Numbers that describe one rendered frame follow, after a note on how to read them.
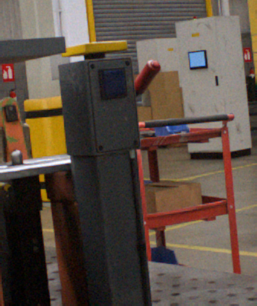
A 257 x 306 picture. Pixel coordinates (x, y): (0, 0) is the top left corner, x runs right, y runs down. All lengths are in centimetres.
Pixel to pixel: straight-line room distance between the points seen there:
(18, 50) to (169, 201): 252
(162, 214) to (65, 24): 216
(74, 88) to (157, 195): 236
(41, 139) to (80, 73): 735
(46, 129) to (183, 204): 496
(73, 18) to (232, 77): 645
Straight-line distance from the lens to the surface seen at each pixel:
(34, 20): 835
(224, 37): 1135
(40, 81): 831
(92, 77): 94
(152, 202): 331
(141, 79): 106
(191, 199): 341
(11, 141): 143
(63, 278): 140
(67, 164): 124
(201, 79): 1148
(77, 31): 516
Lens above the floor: 110
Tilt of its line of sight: 3 degrees down
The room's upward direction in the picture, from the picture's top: 6 degrees counter-clockwise
